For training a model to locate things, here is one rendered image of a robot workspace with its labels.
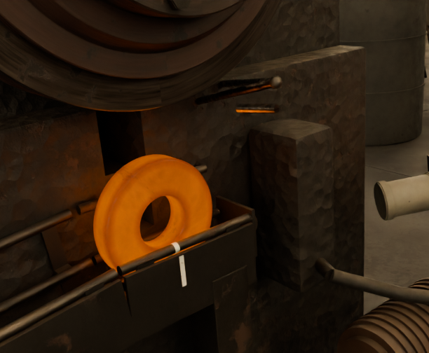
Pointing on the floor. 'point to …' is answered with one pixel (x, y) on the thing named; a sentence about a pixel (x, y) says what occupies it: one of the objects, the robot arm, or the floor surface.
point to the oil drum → (389, 64)
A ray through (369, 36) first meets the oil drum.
